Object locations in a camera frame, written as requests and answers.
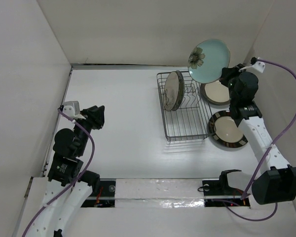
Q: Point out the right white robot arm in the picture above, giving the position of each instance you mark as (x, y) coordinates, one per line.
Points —
(274, 179)

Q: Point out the dark patterned rim plate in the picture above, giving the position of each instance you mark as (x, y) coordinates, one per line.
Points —
(224, 130)

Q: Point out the teal flower plate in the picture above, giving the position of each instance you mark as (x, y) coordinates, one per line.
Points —
(207, 60)

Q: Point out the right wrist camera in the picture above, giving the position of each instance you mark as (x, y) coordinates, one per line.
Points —
(255, 64)

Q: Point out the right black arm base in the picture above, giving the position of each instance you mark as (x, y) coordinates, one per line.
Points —
(218, 193)

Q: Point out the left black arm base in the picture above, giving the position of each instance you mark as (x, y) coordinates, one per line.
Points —
(103, 191)

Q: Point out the black wire dish rack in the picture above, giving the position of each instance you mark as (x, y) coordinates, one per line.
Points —
(190, 121)

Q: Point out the beige tree pattern plate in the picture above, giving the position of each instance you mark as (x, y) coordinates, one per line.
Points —
(171, 89)

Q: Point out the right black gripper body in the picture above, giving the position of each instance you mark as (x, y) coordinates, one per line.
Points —
(232, 94)

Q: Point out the blue floral patterned plate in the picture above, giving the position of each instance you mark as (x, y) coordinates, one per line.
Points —
(181, 91)

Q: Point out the silver rimmed beige plate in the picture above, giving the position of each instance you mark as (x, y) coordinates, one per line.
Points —
(215, 93)

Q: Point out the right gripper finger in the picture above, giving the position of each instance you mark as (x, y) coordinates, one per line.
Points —
(239, 67)
(226, 75)

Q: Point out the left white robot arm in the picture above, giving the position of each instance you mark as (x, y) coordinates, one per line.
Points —
(69, 182)

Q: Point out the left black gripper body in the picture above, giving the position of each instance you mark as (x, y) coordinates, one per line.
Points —
(88, 123)

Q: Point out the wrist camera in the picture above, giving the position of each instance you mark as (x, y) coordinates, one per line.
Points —
(71, 109)
(255, 64)

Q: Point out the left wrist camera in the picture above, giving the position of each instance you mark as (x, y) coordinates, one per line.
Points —
(71, 109)

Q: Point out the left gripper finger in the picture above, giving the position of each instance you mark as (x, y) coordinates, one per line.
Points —
(90, 112)
(99, 117)

